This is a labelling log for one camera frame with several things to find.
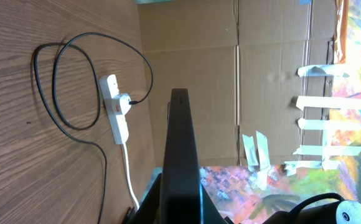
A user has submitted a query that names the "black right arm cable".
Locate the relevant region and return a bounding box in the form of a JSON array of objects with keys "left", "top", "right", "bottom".
[{"left": 288, "top": 192, "right": 346, "bottom": 215}]

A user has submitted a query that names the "black smartphone lit screen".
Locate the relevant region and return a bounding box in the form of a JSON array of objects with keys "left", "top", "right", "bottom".
[{"left": 160, "top": 88, "right": 203, "bottom": 224}]

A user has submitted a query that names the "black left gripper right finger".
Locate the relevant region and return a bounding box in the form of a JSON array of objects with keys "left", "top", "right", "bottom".
[{"left": 200, "top": 185, "right": 228, "bottom": 224}]

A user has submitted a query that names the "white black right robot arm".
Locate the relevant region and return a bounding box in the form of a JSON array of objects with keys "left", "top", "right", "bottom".
[{"left": 263, "top": 200, "right": 361, "bottom": 224}]

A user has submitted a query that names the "black USB charging cable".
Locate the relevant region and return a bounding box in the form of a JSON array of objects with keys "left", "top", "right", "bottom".
[{"left": 32, "top": 32, "right": 154, "bottom": 224}]

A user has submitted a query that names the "white power strip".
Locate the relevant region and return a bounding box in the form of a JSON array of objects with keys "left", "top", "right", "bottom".
[{"left": 100, "top": 74, "right": 131, "bottom": 144}]

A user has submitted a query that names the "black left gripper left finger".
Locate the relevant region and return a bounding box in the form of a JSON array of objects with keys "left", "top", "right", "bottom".
[{"left": 128, "top": 174, "right": 162, "bottom": 224}]

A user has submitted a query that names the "cardboard backdrop panel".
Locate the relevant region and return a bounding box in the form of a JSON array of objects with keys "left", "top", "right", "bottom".
[{"left": 138, "top": 0, "right": 337, "bottom": 166}]

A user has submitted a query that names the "white charger adapter plug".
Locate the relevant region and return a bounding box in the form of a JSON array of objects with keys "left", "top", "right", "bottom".
[{"left": 113, "top": 93, "right": 131, "bottom": 115}]

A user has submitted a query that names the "white power strip cord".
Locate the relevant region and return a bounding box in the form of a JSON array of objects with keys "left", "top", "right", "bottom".
[{"left": 121, "top": 143, "right": 140, "bottom": 210}]

